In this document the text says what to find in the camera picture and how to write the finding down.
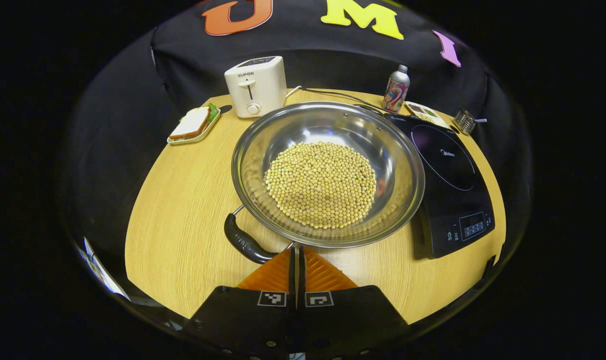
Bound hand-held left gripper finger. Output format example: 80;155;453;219
299;246;408;360
185;247;298;360

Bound stainless steel pot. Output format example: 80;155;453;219
224;101;426;265

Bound black induction cooktop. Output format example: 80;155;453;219
385;114;496;260

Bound pile of soybeans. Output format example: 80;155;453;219
264;141;377;230

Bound small white sandwich tray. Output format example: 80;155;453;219
167;103;221;146

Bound toast sandwich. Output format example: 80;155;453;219
169;106;211;141

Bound white toaster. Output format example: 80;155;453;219
224;56;287;119

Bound white divided bean dish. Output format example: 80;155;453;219
404;101;449;129

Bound silver colourful drink bottle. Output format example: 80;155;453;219
382;64;411;112

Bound black power cable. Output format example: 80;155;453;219
303;88;389;114

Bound small wire basket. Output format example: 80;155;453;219
453;109;487;136

